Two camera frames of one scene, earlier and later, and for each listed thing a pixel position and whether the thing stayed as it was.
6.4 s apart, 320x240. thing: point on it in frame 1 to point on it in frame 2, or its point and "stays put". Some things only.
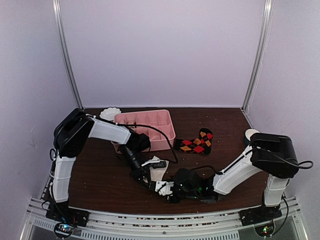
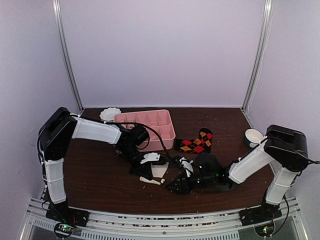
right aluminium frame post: (260, 51) stays put
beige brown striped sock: (156, 174) stays put
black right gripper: (173, 200) to (180, 181)
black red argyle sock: (200, 145) stays put
